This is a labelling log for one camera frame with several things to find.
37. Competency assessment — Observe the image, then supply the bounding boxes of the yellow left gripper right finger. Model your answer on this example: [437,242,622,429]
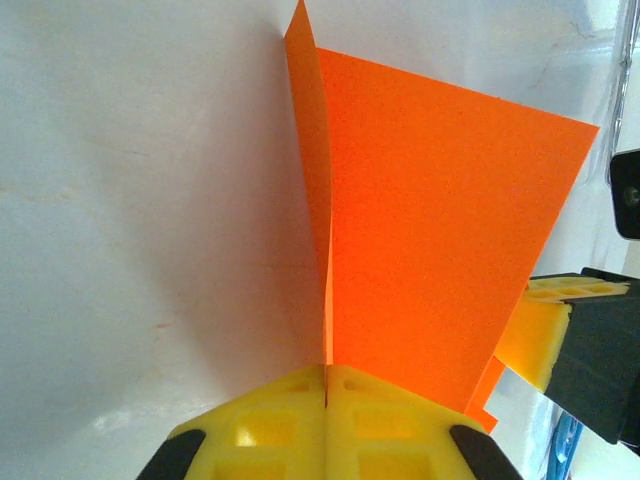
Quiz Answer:
[324,363,525,480]

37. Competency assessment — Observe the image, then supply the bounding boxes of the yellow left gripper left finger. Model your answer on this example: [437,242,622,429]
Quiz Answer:
[134,363,329,480]

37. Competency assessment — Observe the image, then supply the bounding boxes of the orange paper sheet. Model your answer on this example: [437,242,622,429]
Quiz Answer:
[283,0,601,435]

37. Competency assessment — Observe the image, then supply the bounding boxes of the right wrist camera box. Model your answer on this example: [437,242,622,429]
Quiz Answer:
[608,148,640,240]

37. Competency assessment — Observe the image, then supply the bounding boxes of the silver wire crucible tongs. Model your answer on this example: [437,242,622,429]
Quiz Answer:
[612,0,640,151]

